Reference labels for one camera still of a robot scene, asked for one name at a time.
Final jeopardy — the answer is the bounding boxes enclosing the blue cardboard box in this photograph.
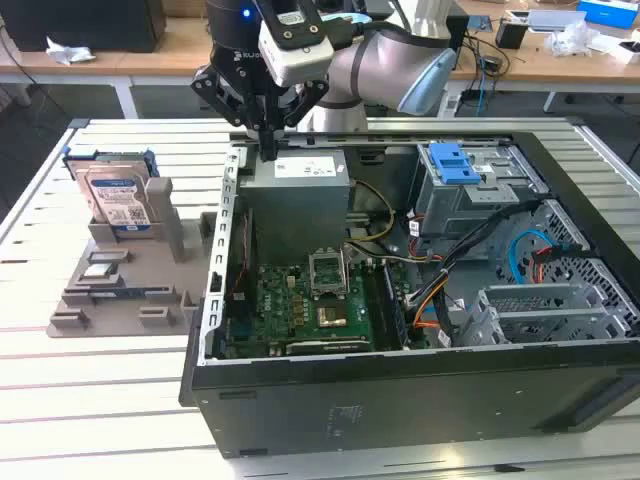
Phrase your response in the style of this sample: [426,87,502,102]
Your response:
[576,0,640,27]

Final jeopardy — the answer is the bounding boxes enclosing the hard disk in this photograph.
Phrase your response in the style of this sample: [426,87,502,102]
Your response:
[62,147,161,234]

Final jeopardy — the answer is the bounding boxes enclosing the small black box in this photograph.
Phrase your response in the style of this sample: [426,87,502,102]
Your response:
[494,19,530,50]

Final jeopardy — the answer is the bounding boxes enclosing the yellow and black wire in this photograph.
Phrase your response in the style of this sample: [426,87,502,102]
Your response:
[347,178,397,247]

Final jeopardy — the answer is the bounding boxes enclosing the black graphics card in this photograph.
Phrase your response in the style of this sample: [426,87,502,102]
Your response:
[284,339,375,357]

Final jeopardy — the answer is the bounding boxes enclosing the black RAM slot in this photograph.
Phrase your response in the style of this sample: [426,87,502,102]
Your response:
[360,262,387,351]

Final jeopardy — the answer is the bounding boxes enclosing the thin red wire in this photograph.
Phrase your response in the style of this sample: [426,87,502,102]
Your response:
[234,209,251,296]

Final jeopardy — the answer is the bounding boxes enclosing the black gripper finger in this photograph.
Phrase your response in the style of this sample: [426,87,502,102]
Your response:
[189,67,269,162]
[267,79,330,162]

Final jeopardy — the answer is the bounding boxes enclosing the crumpled white paper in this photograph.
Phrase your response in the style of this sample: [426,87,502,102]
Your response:
[45,34,97,67]

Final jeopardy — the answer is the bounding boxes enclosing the blue data wire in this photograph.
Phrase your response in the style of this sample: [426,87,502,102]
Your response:
[508,227,557,287]

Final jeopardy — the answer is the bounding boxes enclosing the white box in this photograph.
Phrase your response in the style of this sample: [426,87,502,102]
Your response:
[587,37,640,66]

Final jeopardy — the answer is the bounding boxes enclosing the green motherboard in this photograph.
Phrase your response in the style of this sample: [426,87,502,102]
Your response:
[227,259,416,359]

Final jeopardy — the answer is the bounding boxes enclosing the black cable bundle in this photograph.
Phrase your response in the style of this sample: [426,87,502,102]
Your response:
[422,197,556,347]

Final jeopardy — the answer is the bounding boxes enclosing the silver CPU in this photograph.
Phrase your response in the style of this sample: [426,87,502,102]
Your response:
[82,263,120,282]

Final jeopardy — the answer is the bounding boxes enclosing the black computer tower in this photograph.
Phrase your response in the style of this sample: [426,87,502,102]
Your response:
[443,13,472,57]

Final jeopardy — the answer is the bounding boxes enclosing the grey power supply unit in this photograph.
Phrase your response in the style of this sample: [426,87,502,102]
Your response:
[238,147,352,265]

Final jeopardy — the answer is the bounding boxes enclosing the large black box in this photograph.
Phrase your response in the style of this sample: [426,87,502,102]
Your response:
[0,0,167,54]

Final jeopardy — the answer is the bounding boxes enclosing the clear plastic bags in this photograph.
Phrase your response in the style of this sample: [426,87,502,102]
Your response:
[543,19,601,57]

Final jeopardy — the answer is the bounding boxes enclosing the orange wire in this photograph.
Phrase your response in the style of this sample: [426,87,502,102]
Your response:
[410,277,451,331]

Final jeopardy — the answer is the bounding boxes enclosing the blue plastic drive latch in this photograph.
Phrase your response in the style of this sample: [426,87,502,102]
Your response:
[428,143,482,187]

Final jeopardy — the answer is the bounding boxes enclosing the wooden desk white frame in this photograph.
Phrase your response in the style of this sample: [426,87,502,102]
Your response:
[0,0,640,119]

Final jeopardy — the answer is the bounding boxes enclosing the metal disk bay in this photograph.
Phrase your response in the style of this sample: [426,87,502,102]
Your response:
[457,282,640,347]

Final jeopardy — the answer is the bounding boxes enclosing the grey tray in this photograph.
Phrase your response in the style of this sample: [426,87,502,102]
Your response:
[527,8,587,34]

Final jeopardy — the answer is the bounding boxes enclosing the black open PC case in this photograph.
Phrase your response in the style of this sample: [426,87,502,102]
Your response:
[178,115,640,460]

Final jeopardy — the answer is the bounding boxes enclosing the blue hanging cable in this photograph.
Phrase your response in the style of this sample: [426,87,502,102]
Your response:
[474,57,490,115]

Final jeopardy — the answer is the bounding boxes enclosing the grey white wire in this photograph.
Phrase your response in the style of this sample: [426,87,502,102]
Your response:
[377,252,446,266]

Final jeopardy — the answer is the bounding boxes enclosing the RAM stick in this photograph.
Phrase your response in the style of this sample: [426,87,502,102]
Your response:
[87,284,175,302]

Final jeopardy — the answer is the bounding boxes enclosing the grey parts rack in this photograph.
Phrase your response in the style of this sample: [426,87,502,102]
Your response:
[47,177,220,339]

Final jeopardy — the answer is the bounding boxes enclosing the metal socket cover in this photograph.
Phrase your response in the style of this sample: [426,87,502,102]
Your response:
[307,247,350,300]

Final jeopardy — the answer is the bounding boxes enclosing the metal drive cage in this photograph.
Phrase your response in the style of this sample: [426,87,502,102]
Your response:
[412,142,551,251]

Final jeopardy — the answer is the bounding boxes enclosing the white power strip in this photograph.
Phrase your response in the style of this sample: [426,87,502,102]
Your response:
[439,92,462,120]

